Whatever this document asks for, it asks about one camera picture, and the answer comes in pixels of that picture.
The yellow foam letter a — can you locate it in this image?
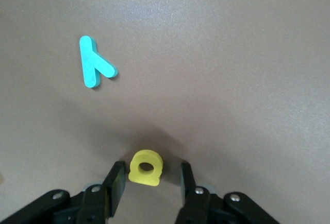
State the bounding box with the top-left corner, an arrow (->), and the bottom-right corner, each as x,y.
128,149 -> 164,186

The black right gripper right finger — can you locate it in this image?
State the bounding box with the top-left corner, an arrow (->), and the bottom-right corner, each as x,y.
175,161 -> 281,224

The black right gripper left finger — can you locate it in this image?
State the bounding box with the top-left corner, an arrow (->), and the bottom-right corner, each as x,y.
0,161 -> 127,224

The brown table cover sheet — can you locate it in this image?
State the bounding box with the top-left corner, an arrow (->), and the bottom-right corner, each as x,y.
0,0 -> 330,224

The teal foam letter y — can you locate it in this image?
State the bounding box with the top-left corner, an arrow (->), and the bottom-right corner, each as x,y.
79,35 -> 119,90

